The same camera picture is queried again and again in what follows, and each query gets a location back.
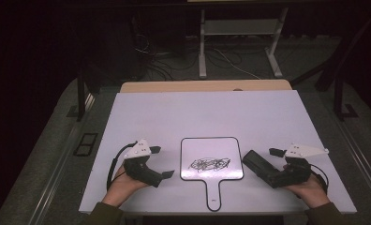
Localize white metal stand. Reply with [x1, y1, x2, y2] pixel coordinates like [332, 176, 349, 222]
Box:
[198, 7, 289, 80]

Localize aluminium floor rail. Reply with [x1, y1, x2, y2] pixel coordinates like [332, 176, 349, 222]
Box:
[26, 93, 96, 225]
[328, 116, 371, 204]

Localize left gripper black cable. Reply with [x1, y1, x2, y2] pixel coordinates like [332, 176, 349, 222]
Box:
[106, 141, 139, 191]

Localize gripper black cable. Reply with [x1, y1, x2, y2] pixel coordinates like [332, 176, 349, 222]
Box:
[106, 141, 139, 191]
[310, 163, 330, 195]

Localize black metal stand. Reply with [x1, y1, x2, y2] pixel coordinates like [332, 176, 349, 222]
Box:
[333, 74, 360, 122]
[66, 64, 96, 123]

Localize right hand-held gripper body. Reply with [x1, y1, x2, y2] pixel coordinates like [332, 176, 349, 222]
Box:
[269, 142, 330, 189]

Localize white floor cable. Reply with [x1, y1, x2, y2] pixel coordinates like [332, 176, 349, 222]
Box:
[220, 47, 263, 81]

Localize small whiteboard with handle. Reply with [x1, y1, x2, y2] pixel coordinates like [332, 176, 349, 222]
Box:
[179, 136, 245, 213]

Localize wooden table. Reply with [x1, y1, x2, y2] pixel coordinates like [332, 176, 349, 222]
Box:
[120, 79, 293, 94]

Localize large white board sheet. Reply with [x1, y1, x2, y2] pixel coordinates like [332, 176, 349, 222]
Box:
[78, 89, 358, 216]

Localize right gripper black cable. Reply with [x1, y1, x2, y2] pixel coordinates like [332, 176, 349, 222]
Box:
[310, 163, 330, 195]

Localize black eraser block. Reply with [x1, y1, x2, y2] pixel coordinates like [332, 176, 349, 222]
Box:
[242, 149, 281, 185]

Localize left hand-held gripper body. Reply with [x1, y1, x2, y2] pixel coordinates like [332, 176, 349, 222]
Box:
[123, 138, 165, 188]

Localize black floor cables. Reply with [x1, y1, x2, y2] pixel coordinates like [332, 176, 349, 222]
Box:
[132, 32, 206, 83]

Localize person's left hand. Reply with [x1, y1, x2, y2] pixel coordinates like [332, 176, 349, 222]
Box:
[102, 164, 151, 208]

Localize person's right hand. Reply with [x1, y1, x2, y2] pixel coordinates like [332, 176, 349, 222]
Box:
[281, 164, 331, 210]

